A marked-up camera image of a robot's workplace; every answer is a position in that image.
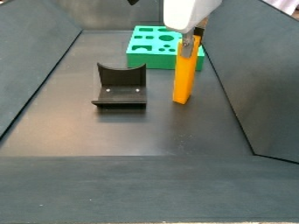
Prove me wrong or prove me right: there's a green foam shape board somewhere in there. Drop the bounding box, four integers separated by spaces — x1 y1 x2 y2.
125 24 205 72

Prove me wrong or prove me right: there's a yellow rectangular block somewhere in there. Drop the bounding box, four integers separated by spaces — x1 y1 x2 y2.
172 36 201 104

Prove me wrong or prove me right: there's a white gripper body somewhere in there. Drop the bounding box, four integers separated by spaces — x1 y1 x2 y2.
162 0 221 33

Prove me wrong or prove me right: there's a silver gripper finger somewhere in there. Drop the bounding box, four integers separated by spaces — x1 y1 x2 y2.
181 30 193 58
193 18 208 37

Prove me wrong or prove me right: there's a black curved bracket stand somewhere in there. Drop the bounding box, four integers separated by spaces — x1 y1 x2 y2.
90 64 146 107

